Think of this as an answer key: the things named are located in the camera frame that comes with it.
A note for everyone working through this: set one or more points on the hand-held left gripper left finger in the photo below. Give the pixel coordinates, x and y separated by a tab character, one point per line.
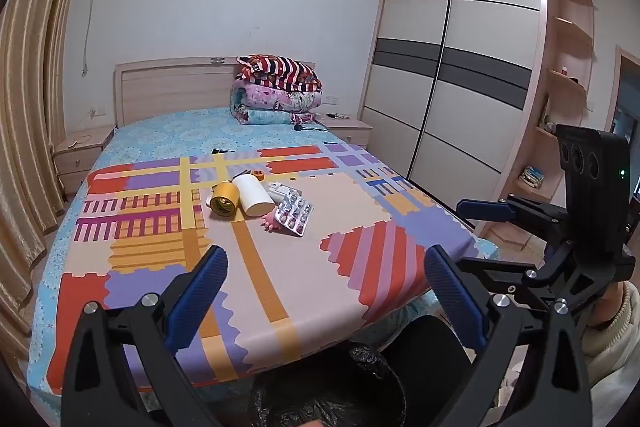
202	284

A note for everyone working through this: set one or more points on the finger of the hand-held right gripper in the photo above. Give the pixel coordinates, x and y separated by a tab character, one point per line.
505	274
482	209

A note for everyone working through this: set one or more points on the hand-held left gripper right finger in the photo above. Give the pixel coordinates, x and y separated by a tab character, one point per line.
452	289

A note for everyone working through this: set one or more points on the yellow tape roll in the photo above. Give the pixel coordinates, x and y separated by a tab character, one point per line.
225	202

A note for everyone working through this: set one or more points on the small pink toy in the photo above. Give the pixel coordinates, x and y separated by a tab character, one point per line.
271	223

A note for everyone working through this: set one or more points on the white cylinder tube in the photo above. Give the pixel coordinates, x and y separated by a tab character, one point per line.
255	197

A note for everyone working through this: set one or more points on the silver pill blister pack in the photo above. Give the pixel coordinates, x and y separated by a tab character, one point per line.
295	212

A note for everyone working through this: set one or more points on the black plastic trash bag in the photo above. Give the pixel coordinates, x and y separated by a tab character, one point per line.
325	387

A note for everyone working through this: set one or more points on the person's right forearm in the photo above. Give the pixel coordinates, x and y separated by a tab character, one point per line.
620	327

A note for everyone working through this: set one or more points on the blue white packet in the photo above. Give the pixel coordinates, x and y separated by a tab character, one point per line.
531	177

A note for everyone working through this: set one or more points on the colourful patchwork blanket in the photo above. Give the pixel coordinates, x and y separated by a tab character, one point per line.
280	287

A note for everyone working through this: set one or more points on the wooden corner shelf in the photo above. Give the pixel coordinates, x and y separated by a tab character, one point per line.
565	107

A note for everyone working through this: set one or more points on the small orange tape roll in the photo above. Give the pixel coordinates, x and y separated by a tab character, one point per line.
258	175

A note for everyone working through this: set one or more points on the sliding door wardrobe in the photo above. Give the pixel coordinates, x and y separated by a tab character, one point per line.
450	82

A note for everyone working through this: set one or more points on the light wooden nightstand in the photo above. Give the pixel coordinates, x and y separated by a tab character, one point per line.
350	129
80	152

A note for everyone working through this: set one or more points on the blue folded quilt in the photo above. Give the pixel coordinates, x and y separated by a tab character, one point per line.
265	117

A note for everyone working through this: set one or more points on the pink printed folded quilt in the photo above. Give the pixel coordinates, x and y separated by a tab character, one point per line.
275	99

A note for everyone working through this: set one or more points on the light wooden headboard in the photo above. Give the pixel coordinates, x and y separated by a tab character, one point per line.
170	87

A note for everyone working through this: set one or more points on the beige striped curtain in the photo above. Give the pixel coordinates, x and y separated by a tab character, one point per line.
30	107

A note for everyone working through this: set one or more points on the white wall socket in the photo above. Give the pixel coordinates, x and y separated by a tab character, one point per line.
99	111
330	99

